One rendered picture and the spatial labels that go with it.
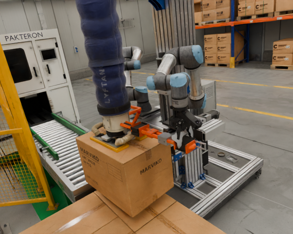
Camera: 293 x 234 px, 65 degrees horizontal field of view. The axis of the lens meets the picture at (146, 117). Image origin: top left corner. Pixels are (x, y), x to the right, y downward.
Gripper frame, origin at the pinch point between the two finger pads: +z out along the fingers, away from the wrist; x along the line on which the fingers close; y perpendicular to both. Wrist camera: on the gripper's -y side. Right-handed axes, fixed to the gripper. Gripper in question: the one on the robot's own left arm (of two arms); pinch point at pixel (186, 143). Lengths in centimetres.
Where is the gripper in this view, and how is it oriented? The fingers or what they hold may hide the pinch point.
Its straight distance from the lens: 121.0
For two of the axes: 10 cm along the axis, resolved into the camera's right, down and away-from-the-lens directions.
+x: -7.3, 3.4, -6.0
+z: 1.3, 9.2, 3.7
